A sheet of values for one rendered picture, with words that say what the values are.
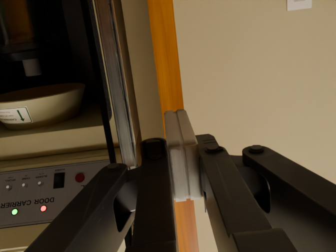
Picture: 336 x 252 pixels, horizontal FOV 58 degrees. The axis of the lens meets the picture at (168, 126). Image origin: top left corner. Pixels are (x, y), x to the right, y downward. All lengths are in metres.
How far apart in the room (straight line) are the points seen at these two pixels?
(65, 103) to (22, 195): 0.17
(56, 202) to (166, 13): 0.30
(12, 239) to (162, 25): 0.35
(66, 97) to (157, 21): 0.24
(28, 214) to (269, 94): 0.74
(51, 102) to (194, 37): 0.50
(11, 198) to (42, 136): 0.10
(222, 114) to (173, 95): 0.57
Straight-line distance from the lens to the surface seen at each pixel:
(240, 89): 0.95
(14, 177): 0.53
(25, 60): 0.61
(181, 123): 0.17
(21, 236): 0.49
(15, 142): 0.55
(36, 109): 0.55
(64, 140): 0.52
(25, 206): 0.50
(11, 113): 0.56
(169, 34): 0.38
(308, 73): 1.01
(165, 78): 0.38
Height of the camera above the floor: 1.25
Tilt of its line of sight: 16 degrees up
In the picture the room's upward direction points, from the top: 173 degrees clockwise
